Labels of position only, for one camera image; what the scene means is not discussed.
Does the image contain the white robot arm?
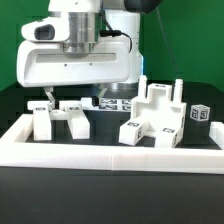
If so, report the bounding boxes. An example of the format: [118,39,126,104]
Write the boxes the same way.
[16,0,163,102]

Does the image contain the white tagged block front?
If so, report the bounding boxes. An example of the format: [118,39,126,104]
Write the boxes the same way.
[119,116,149,146]

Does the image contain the white U-shaped border frame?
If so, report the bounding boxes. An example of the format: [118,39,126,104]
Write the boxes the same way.
[0,114,224,174]

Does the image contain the white flat tagged plank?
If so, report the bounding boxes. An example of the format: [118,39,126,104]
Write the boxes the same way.
[81,97,131,112]

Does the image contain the white tagged cube right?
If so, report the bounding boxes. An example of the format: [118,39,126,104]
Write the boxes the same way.
[190,104,210,121]

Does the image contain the white chair back part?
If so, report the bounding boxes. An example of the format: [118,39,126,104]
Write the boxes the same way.
[27,101,90,141]

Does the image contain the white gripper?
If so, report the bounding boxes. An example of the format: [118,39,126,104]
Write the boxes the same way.
[17,19,130,109]

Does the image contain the white chair seat part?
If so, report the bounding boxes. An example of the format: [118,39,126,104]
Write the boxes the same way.
[131,76,187,139]

